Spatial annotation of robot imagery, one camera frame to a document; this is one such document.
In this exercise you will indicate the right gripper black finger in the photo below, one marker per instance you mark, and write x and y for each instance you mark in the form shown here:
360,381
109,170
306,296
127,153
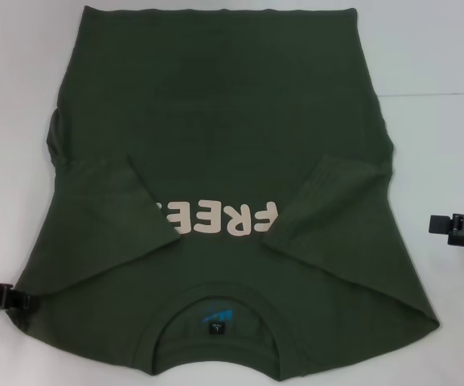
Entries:
440,224

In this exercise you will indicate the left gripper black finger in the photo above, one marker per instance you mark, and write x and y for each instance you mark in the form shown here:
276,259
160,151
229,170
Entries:
18,300

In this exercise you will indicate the dark green FREE t-shirt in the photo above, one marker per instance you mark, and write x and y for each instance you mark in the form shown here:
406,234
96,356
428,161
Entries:
223,120

